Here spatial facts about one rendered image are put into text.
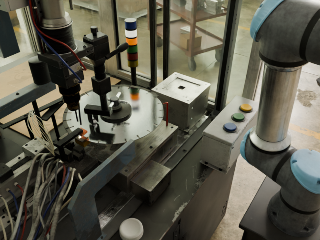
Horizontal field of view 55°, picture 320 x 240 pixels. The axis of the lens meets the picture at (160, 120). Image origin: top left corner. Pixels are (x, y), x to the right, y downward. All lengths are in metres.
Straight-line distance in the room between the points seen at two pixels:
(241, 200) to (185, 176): 0.98
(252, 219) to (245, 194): 1.05
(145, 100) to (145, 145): 0.17
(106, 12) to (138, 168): 0.83
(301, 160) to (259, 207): 0.24
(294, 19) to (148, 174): 0.62
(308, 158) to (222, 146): 0.28
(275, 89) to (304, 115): 2.11
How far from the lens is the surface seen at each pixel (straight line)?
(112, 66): 1.67
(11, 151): 1.20
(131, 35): 1.23
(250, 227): 1.02
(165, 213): 1.01
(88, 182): 0.78
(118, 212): 1.01
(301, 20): 0.68
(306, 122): 2.82
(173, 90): 1.26
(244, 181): 2.16
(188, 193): 1.06
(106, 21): 1.58
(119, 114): 1.03
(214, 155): 1.11
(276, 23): 0.70
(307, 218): 1.01
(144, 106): 1.08
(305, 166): 0.91
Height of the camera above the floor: 1.57
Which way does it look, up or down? 38 degrees down
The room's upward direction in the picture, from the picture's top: straight up
